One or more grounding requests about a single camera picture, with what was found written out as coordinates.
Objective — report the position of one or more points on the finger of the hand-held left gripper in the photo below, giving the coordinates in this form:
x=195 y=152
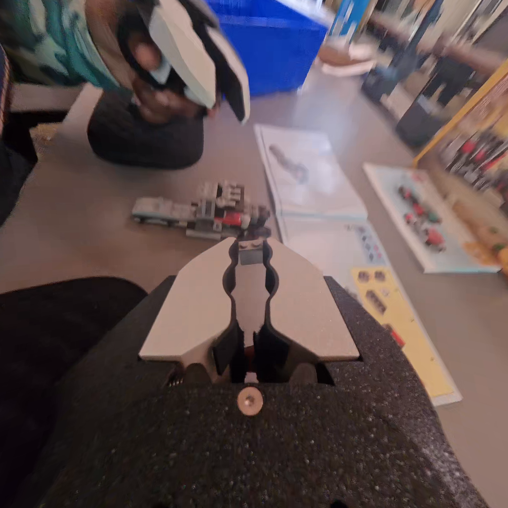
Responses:
x=186 y=51
x=240 y=79

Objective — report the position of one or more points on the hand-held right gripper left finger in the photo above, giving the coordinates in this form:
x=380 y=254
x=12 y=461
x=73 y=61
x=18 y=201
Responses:
x=186 y=317

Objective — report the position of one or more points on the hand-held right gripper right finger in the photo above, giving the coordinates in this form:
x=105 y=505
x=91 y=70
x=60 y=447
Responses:
x=313 y=317

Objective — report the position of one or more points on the grey two-stud toy brick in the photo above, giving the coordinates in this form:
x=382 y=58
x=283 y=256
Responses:
x=251 y=254

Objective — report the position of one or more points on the toy brick truck model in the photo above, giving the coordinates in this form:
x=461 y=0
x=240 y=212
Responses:
x=206 y=214

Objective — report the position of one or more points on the large blue plastic bin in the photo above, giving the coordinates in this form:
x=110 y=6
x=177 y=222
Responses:
x=274 y=51

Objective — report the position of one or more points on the step-page instruction booklet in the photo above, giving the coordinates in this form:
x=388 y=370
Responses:
x=309 y=178

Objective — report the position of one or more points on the blue toy brick set box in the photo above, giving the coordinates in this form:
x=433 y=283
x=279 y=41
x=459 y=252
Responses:
x=347 y=20

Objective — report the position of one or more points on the car-cover instruction booklet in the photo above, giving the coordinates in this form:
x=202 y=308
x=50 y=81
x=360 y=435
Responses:
x=397 y=222

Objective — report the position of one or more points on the black power adapters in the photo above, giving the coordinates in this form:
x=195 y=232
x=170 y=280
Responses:
x=420 y=123

